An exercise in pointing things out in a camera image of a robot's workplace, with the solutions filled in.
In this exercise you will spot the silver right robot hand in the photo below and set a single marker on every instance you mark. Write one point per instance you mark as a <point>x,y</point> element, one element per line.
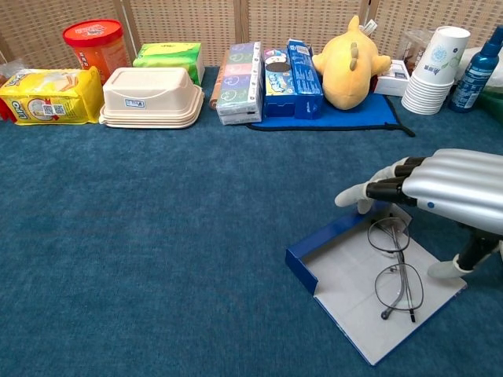
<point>456,184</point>

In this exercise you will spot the black eyeglasses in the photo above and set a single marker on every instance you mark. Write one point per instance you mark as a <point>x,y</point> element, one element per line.
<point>399,288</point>

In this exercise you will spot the grey blue pouch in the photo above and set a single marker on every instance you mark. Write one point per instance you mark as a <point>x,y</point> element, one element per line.
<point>353,290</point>

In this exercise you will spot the blue spray bottle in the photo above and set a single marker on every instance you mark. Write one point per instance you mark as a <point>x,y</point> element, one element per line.
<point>473,78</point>

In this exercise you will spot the white paper cup stack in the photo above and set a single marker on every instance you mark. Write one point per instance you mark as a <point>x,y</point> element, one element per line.
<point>432,74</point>

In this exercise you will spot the blue fabric pouch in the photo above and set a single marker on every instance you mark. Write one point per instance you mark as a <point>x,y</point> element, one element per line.
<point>361,116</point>

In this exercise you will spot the small white box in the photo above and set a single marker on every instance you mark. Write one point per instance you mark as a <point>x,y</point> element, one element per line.
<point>393,80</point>

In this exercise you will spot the brown snacks clear package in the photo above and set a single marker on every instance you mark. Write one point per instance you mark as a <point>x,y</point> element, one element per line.
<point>412,49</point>

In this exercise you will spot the yellow plush toy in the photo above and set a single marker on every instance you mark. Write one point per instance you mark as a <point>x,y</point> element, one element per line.
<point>349,74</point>

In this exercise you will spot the tall blue carton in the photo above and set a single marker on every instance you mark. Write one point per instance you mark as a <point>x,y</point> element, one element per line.
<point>308,82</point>

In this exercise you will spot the blue sandwich cookie box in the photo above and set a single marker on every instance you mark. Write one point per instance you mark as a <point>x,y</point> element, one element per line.
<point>278,86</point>

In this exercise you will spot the pastel tissue multipack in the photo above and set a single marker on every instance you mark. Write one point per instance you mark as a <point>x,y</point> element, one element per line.
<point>239,86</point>

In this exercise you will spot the brown paper roll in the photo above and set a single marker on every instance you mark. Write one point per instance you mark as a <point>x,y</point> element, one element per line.
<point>218,86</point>

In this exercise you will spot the green tissue pack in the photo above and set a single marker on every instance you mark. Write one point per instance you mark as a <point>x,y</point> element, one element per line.
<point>169,59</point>

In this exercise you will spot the beige lunch box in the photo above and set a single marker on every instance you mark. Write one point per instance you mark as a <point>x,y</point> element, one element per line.
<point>151,98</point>

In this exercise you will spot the rattan folding screen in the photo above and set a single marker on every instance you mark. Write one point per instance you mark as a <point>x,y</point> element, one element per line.
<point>177,31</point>

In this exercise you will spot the blue carpet table cover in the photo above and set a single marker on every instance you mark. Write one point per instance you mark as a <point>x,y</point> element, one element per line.
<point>118,235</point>

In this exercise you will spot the orange canister red lid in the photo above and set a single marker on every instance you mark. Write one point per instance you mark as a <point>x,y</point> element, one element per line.
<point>96,51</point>

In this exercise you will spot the yellow biscuit package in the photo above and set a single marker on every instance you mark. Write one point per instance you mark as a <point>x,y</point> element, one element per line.
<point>51,96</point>

